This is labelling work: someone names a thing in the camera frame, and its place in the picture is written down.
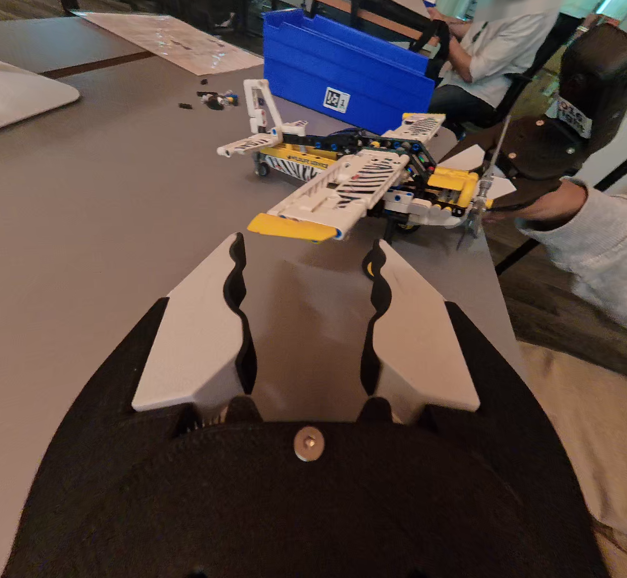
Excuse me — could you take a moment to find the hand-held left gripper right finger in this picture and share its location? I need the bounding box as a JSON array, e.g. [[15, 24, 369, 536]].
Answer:
[[360, 239, 481, 425]]

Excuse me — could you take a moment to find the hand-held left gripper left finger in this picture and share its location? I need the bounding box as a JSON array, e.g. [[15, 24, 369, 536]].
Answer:
[[132, 233, 259, 414]]

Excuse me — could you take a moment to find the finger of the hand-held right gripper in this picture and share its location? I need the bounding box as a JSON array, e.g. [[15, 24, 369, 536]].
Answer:
[[435, 144, 487, 173], [482, 176, 518, 202]]

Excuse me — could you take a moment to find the yellow white lego airplane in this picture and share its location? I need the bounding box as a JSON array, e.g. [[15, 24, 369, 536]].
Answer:
[[217, 78, 516, 279]]

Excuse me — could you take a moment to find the cluster of small lego pieces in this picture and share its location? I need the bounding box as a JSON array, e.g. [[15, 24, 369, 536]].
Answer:
[[178, 77, 242, 112]]

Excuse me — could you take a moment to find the person's right hand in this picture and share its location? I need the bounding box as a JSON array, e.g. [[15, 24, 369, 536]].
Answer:
[[481, 179, 589, 232]]

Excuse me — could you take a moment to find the blue plastic bin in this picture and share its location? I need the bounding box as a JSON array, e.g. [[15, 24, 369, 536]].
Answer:
[[261, 8, 438, 136]]

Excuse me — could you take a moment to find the printed paper sheet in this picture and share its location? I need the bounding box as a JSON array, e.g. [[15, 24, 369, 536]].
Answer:
[[70, 10, 266, 77]]

